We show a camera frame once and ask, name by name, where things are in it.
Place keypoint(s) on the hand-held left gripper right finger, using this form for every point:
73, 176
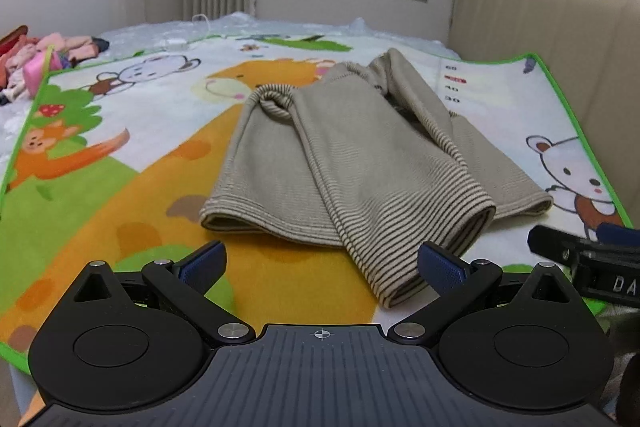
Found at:
442, 267

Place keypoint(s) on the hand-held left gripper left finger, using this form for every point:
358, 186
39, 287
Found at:
202, 264

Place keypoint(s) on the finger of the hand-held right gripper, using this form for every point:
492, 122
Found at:
620, 234
552, 242

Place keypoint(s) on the beige striped sweater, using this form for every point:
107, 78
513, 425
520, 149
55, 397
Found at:
345, 157

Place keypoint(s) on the pile of pink clothes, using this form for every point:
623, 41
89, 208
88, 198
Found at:
20, 57

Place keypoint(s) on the cartoon animal printed play mat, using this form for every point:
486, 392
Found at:
150, 187

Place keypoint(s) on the beige padded headboard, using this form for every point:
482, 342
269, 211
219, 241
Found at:
550, 24

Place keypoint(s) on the pale patterned bed sheet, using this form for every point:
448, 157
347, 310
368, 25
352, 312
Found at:
140, 34

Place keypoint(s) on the pink bag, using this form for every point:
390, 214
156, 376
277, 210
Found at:
42, 72

